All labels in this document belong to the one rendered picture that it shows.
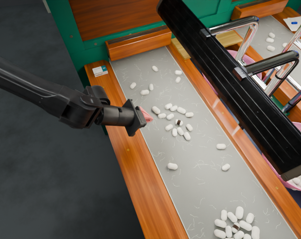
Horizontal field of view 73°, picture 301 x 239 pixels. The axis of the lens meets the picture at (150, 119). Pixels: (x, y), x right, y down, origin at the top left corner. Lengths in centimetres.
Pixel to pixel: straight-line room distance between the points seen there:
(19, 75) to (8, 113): 158
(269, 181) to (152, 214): 40
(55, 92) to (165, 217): 47
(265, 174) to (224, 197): 16
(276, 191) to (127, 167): 49
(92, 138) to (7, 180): 64
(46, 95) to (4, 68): 10
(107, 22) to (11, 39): 196
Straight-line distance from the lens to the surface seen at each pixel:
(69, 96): 50
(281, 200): 80
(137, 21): 99
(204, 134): 81
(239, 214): 74
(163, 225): 68
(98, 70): 95
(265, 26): 140
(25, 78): 52
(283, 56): 57
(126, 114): 57
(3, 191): 179
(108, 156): 157
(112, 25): 96
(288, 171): 47
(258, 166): 80
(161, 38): 100
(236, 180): 78
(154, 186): 70
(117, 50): 94
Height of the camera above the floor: 144
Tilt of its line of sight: 59 degrees down
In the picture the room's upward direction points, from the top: straight up
